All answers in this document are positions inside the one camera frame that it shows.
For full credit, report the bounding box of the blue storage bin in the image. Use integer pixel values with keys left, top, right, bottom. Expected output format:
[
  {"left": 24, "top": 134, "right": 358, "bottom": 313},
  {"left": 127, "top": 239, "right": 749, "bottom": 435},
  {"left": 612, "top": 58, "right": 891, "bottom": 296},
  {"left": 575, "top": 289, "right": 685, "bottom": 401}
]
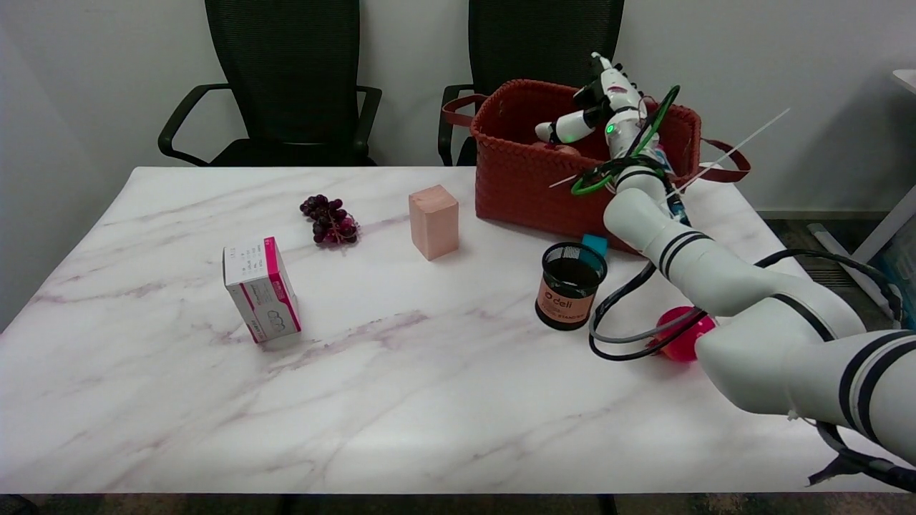
[{"left": 880, "top": 215, "right": 916, "bottom": 323}]

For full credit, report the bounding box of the brown woven storage basket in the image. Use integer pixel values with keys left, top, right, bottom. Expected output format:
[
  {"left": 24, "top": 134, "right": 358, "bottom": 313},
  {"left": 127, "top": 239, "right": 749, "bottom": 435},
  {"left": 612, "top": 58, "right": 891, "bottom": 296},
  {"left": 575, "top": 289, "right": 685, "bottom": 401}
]
[{"left": 442, "top": 79, "right": 751, "bottom": 259}]

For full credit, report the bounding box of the black mesh office chair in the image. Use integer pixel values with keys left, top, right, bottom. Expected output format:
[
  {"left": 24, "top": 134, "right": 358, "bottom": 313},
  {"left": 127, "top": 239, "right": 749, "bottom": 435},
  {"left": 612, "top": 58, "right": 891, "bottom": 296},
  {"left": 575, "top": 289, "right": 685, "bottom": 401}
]
[
  {"left": 157, "top": 0, "right": 382, "bottom": 167},
  {"left": 438, "top": 0, "right": 625, "bottom": 167}
]

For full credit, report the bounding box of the green cable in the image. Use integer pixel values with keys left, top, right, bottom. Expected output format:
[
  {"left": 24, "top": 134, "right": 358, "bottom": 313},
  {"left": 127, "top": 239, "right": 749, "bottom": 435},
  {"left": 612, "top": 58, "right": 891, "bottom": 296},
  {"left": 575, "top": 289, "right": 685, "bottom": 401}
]
[{"left": 570, "top": 85, "right": 681, "bottom": 197}]

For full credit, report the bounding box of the thin black cable loop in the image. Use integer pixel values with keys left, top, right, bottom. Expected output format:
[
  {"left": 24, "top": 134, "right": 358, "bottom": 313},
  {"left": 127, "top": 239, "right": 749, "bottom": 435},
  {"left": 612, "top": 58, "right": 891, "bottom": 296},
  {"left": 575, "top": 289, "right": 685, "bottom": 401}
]
[{"left": 588, "top": 260, "right": 718, "bottom": 363}]

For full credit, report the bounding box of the black mesh pen cup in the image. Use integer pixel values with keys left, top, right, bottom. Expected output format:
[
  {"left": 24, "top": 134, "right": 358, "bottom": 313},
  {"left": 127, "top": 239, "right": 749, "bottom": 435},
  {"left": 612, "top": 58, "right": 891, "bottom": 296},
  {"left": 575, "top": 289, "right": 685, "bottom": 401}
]
[{"left": 535, "top": 242, "right": 608, "bottom": 331}]

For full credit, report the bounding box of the pink rectangular block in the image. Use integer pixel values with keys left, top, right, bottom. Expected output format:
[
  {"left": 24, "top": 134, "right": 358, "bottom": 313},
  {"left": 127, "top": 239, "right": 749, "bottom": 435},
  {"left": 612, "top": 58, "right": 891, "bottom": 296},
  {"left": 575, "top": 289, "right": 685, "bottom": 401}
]
[{"left": 409, "top": 185, "right": 460, "bottom": 261}]

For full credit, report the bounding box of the black wrapped cable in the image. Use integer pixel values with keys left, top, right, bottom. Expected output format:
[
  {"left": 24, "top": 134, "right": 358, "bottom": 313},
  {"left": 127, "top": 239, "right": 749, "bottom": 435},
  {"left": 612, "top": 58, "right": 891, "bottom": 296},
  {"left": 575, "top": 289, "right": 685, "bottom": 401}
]
[{"left": 807, "top": 421, "right": 916, "bottom": 494}]

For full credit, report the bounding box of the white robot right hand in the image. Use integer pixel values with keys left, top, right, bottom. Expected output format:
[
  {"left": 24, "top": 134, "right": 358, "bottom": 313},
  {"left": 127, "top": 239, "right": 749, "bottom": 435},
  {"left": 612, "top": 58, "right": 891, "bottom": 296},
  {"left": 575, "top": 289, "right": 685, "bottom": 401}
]
[{"left": 535, "top": 52, "right": 648, "bottom": 143}]

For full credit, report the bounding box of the bright pink ball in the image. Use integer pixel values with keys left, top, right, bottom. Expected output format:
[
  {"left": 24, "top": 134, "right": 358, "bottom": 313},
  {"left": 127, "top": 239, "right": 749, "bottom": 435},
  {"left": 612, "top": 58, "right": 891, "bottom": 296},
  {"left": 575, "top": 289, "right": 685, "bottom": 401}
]
[{"left": 650, "top": 306, "right": 716, "bottom": 363}]

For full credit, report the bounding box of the white and pink carton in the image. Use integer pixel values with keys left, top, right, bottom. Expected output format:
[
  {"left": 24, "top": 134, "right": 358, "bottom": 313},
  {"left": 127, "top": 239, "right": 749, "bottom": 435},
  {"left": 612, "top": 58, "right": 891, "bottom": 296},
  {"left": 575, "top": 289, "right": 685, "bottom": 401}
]
[{"left": 223, "top": 237, "right": 302, "bottom": 344}]

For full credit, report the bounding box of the white zip tie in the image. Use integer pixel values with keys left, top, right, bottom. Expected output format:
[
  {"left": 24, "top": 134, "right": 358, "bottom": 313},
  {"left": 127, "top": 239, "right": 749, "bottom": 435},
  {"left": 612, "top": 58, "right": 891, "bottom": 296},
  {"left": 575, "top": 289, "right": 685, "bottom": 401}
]
[{"left": 664, "top": 107, "right": 792, "bottom": 202}]

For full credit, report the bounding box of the bunch of dark grapes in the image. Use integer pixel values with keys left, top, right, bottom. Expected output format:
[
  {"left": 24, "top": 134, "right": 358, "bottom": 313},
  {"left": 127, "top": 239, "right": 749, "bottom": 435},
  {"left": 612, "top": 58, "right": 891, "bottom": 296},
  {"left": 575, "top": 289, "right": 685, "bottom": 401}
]
[{"left": 299, "top": 195, "right": 361, "bottom": 248}]

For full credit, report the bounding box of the thick black cable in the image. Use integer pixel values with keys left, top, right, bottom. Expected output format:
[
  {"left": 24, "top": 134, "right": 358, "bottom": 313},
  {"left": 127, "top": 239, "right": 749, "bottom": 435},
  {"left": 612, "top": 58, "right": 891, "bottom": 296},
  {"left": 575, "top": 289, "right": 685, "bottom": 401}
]
[{"left": 755, "top": 248, "right": 905, "bottom": 330}]

